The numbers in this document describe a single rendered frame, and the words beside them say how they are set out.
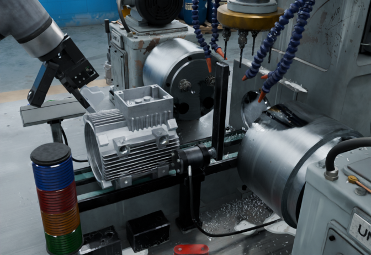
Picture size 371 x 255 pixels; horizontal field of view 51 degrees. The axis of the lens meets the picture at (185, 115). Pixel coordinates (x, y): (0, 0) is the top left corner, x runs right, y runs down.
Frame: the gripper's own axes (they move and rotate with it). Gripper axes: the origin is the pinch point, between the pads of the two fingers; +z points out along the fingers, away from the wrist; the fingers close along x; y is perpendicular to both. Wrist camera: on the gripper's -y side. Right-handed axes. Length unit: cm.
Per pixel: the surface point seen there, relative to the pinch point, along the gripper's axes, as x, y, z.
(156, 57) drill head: 26.3, 27.1, 12.2
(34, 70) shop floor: 356, -36, 105
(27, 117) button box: 11.9, -14.5, -4.3
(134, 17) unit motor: 59, 34, 9
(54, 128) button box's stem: 13.3, -11.4, 3.9
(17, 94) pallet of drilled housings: 256, -51, 79
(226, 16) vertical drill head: -7.8, 41.2, -3.1
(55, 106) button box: 12.7, -7.2, -1.6
